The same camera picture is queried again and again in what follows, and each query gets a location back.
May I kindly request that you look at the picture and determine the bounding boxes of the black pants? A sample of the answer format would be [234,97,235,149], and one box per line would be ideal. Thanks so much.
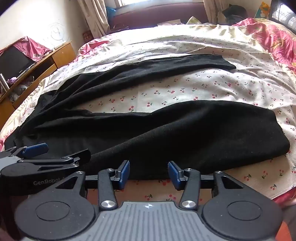
[5,54,290,186]

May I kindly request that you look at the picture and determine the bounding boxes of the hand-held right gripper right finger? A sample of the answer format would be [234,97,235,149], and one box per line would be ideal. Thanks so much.
[167,161,243,211]

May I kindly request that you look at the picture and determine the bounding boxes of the colourful poster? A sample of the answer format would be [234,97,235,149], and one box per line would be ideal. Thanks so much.
[254,1,271,19]

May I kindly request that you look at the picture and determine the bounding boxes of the cherry print bedsheet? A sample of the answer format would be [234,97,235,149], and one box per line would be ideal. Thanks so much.
[0,23,296,202]

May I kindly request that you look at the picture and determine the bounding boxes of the blue bag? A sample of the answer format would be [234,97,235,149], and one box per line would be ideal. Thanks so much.
[106,6,119,18]

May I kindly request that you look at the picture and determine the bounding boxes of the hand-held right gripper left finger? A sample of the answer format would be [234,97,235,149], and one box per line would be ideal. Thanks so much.
[56,160,130,211]

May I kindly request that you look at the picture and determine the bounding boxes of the pink patterned cloth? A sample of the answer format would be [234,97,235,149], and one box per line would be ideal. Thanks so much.
[13,36,53,62]

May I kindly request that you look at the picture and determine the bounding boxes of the metal bottle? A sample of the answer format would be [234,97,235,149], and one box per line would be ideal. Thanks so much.
[0,74,10,92]

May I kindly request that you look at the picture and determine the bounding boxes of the black bag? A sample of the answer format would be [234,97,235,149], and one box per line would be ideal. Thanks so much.
[221,4,249,19]

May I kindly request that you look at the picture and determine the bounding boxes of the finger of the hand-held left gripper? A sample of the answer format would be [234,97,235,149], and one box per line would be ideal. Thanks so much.
[1,149,92,178]
[4,143,49,160]

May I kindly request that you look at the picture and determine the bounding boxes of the beige curtain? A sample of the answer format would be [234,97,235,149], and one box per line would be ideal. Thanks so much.
[77,0,110,39]
[203,0,223,24]

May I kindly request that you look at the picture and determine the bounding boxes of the pink floral quilt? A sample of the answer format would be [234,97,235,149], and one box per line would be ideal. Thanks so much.
[0,17,296,205]

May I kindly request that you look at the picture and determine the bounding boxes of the dark red sofa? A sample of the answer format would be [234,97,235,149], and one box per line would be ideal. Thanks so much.
[107,2,208,31]

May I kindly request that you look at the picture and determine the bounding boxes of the black television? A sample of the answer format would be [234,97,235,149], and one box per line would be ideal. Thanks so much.
[0,46,36,80]

